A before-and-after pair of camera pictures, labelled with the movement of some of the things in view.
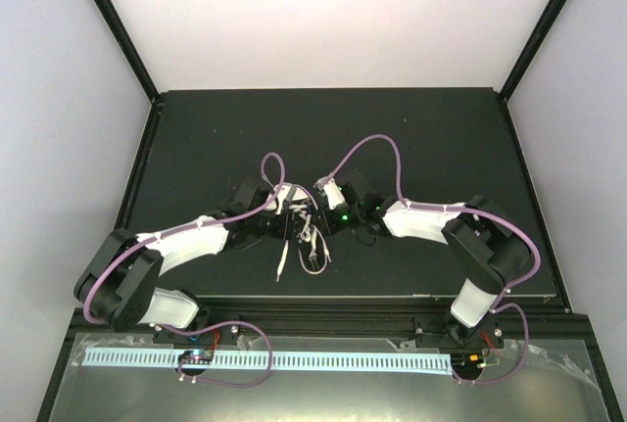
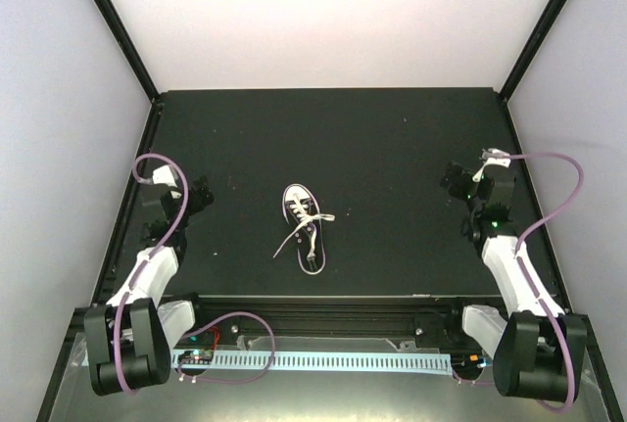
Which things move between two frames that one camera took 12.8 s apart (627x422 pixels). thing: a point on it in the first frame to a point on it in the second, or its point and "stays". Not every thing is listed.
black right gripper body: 336,225 to 475,197
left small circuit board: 196,356 stays
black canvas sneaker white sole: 304,211 stays
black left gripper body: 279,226 to 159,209
